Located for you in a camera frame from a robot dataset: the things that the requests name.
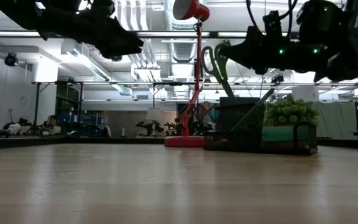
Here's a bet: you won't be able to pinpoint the black mesh desk organizer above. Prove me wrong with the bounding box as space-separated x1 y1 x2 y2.
203 96 319 156

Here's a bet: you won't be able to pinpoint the black metal rack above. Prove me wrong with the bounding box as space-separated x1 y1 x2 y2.
31 81 85 136

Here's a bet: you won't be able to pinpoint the black aluminium table frame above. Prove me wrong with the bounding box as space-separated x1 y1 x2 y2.
0 135 358 151

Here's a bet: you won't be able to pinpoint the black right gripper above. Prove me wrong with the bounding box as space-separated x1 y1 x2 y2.
218 9 332 75

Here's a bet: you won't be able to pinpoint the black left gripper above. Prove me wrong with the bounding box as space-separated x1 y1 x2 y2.
70 0 145 62

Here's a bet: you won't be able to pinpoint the person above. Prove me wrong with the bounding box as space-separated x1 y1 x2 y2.
47 114 62 136

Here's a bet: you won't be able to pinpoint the green artificial potted plant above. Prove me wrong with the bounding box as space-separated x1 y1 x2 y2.
263 94 321 128

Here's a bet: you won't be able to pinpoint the teal pen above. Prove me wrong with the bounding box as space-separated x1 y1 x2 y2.
229 87 276 133

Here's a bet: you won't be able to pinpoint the green-handled scissors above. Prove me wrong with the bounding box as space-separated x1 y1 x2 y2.
201 42 236 99

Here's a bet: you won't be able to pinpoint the colourful patterned panel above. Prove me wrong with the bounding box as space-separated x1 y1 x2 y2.
194 101 221 126

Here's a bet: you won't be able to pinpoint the red desk lamp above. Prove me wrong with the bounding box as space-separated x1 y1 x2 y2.
164 0 211 148

